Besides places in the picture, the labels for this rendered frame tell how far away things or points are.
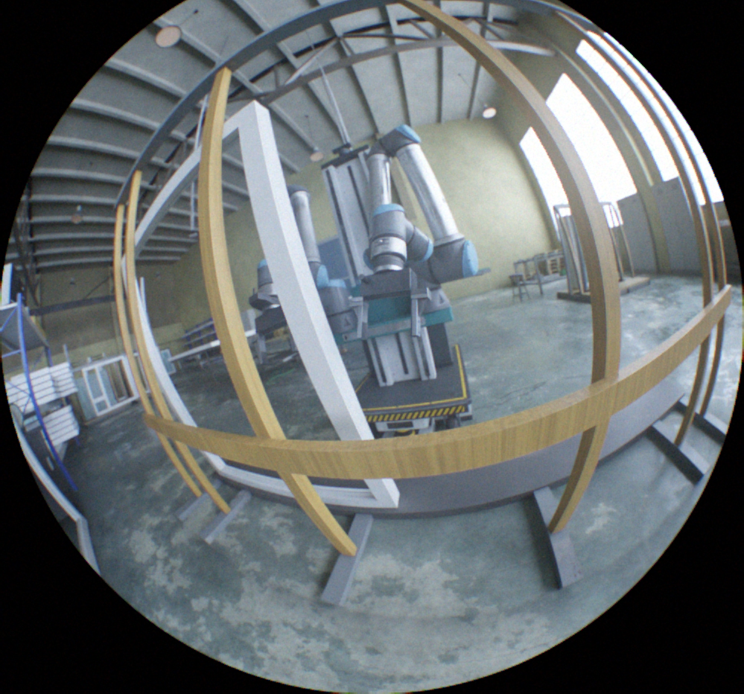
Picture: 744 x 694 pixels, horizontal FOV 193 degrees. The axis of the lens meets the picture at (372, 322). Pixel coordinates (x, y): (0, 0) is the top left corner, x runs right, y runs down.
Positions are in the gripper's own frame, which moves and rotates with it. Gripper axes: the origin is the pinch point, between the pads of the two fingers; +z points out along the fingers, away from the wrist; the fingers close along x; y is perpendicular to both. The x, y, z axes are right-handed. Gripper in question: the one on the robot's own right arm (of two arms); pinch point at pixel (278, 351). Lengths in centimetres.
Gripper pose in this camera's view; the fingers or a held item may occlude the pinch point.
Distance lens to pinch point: 69.1
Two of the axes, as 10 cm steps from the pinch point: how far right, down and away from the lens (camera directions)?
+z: 2.8, 9.1, -3.2
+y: 2.9, 2.4, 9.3
